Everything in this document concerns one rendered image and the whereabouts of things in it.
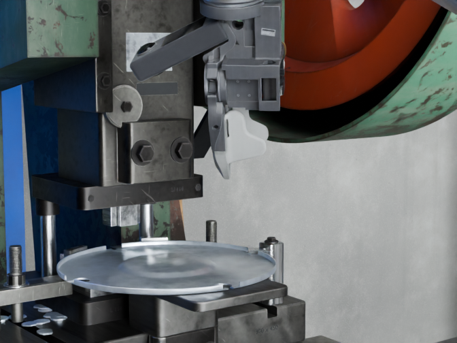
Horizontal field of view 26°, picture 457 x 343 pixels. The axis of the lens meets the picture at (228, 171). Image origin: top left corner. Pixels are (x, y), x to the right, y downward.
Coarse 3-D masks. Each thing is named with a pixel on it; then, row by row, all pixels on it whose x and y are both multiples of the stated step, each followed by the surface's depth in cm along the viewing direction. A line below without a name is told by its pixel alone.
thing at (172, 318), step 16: (240, 288) 121; (256, 288) 121; (272, 288) 121; (144, 304) 128; (160, 304) 125; (176, 304) 118; (192, 304) 115; (208, 304) 115; (224, 304) 116; (240, 304) 117; (144, 320) 128; (160, 320) 126; (176, 320) 127; (192, 320) 128; (208, 320) 130; (160, 336) 126; (176, 336) 127; (192, 336) 129; (208, 336) 130
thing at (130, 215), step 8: (104, 208) 140; (112, 208) 138; (120, 208) 138; (128, 208) 139; (136, 208) 140; (104, 216) 140; (112, 216) 138; (120, 216) 138; (128, 216) 139; (136, 216) 140; (104, 224) 140; (112, 224) 139; (120, 224) 138; (128, 224) 139; (136, 224) 140
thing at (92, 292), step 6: (114, 246) 145; (120, 246) 145; (60, 258) 141; (78, 288) 137; (84, 288) 135; (84, 294) 135; (90, 294) 134; (96, 294) 135; (102, 294) 135; (108, 294) 136
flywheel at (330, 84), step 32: (288, 0) 164; (320, 0) 158; (384, 0) 146; (416, 0) 136; (288, 32) 164; (320, 32) 158; (352, 32) 152; (384, 32) 142; (416, 32) 137; (288, 64) 163; (320, 64) 158; (352, 64) 148; (384, 64) 142; (288, 96) 160; (320, 96) 154; (352, 96) 148; (384, 96) 151
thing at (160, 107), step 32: (128, 0) 129; (160, 0) 132; (192, 0) 135; (128, 32) 129; (160, 32) 132; (128, 64) 130; (192, 64) 136; (128, 96) 129; (160, 96) 133; (192, 96) 136; (64, 128) 137; (96, 128) 129; (128, 128) 128; (160, 128) 130; (192, 128) 137; (64, 160) 137; (96, 160) 130; (128, 160) 128; (160, 160) 131; (192, 160) 137
